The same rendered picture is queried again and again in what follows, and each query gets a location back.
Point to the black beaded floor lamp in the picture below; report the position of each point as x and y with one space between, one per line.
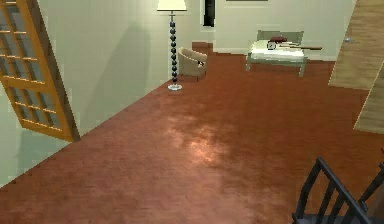
173 50

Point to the light wooden room door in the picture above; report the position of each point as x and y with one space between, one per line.
361 46

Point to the pale green bench table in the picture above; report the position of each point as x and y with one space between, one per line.
276 55

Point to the light wooden panel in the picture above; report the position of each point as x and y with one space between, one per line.
373 106

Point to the white alarm clock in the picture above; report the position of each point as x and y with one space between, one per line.
272 45

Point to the beige armchair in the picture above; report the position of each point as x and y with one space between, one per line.
190 61

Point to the silver door knob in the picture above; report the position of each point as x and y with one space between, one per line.
348 40

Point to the wooden glass-paned door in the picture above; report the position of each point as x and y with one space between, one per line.
31 71

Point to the black wall hanging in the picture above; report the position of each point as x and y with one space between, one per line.
209 12

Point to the black slatted chair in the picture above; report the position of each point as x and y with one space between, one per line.
333 196

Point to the dark red book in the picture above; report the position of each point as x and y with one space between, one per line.
278 39

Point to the wooden baseball bat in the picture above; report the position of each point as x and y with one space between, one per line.
305 47

